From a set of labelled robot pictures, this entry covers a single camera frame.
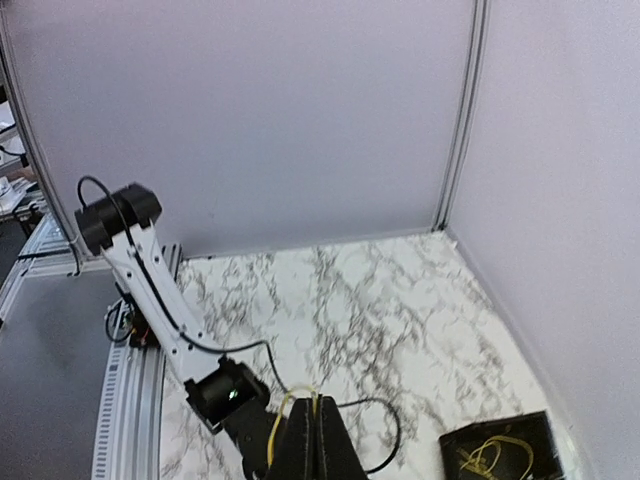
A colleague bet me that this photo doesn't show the black compartment tray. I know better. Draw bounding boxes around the black compartment tray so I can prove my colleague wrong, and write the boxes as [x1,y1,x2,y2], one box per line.
[439,411,565,480]

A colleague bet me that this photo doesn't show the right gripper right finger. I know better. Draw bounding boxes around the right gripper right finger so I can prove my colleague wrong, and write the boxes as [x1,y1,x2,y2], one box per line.
[314,396,368,480]

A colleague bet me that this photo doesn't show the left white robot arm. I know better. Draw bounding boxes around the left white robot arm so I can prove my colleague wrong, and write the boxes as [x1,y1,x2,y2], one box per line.
[74,175,391,479]

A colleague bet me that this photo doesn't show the right aluminium corner post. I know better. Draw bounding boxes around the right aluminium corner post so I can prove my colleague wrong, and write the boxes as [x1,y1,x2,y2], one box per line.
[1,1,83,277]

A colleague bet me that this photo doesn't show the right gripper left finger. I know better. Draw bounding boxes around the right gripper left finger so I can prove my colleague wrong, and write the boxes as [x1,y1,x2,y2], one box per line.
[266,398,316,480]

